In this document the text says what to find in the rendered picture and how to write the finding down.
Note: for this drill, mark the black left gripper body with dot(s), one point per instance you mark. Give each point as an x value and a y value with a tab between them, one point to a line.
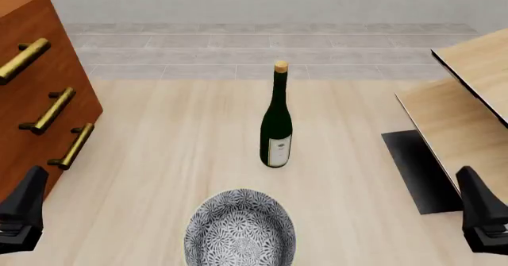
18	236

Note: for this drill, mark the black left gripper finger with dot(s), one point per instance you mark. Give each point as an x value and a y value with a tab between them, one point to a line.
29	197

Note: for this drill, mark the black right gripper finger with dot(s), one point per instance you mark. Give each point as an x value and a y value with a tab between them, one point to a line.
478	200

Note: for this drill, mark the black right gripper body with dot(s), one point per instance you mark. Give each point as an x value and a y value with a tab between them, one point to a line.
488	239

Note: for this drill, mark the pale wood wine rack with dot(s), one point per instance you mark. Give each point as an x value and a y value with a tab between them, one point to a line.
456	114

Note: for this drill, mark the dark green wine bottle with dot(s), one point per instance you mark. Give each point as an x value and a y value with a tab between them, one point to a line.
275	120

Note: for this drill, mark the orange-brown wooden cabinet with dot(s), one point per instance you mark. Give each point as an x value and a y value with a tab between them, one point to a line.
28	105

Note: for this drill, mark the grey patterned bowl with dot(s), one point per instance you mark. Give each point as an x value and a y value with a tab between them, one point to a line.
240	230

